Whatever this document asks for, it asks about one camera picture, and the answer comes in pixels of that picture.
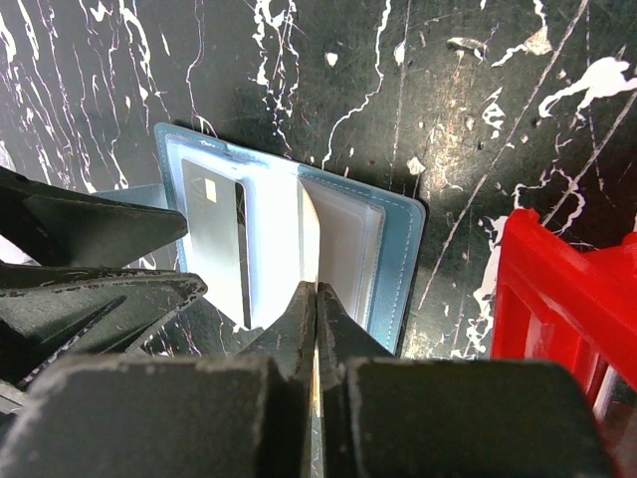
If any red plastic card tray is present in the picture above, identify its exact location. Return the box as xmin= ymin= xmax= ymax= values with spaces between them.
xmin=489 ymin=207 xmax=637 ymax=478

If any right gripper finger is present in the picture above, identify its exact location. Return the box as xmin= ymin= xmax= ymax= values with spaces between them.
xmin=317 ymin=284 xmax=617 ymax=477
xmin=1 ymin=282 xmax=316 ymax=477

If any black VIP card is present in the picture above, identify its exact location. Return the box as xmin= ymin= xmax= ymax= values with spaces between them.
xmin=182 ymin=159 xmax=251 ymax=328

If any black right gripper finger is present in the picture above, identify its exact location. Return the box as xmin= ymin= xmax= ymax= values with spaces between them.
xmin=1 ymin=167 xmax=187 ymax=268
xmin=1 ymin=264 xmax=207 ymax=388

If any blue leather card holder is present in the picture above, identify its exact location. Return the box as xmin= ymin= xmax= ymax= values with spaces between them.
xmin=94 ymin=120 xmax=427 ymax=356

